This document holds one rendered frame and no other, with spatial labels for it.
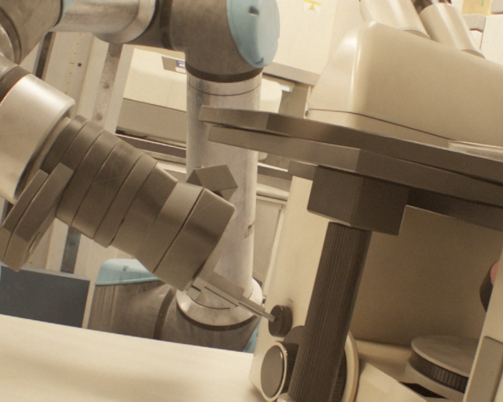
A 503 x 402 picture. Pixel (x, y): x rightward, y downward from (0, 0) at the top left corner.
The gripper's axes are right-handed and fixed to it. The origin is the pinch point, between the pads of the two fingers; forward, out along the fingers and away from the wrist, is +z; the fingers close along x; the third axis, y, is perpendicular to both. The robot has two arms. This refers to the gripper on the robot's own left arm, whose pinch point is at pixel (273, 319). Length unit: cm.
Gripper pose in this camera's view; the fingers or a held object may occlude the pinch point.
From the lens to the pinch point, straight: 66.0
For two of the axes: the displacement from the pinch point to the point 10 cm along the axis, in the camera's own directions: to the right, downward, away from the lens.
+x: -4.1, 5.5, 7.3
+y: 3.1, -6.7, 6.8
